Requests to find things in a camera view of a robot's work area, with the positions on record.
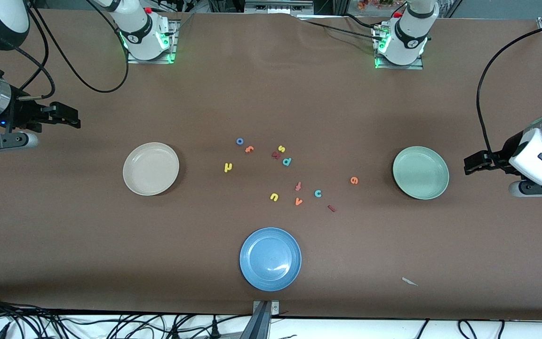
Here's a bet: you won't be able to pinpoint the green plate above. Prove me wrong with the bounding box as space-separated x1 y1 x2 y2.
392 146 450 200

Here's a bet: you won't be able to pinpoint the beige brown plate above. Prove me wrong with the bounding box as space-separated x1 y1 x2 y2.
123 142 180 196

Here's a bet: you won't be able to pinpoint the brown table cover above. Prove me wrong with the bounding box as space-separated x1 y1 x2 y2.
0 8 542 321

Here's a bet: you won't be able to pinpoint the orange flowers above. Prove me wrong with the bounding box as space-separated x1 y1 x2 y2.
357 0 395 11

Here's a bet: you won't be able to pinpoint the blue plate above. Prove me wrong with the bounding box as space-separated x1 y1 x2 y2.
239 227 302 292

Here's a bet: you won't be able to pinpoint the white power strip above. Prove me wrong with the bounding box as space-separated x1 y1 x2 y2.
244 0 315 15

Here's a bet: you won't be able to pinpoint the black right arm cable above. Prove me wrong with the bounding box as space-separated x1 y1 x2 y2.
15 0 130 102

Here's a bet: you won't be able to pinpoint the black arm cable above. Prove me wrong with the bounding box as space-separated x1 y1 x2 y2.
476 24 542 153
15 0 130 102

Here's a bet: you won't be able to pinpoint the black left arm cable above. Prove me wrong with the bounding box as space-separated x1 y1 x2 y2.
476 24 542 153

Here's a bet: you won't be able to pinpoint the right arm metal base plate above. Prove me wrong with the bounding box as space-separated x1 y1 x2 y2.
127 19 180 65

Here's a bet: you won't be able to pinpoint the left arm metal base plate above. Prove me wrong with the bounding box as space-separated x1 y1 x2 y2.
374 26 424 70

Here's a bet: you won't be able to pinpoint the looped black floor cable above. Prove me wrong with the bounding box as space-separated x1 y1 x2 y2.
457 319 504 339

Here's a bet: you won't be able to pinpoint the short black base cable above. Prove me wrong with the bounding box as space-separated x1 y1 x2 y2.
342 13 384 30

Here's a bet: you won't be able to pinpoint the long black base cable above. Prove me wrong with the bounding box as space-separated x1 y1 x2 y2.
299 18 384 40

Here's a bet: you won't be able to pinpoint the thick black floor cable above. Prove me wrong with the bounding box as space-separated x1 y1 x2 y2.
0 294 72 339

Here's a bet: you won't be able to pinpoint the silver metal bracket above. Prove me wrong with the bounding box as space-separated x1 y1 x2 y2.
252 300 280 316

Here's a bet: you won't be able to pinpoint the grey mount post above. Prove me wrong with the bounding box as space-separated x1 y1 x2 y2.
239 301 271 339

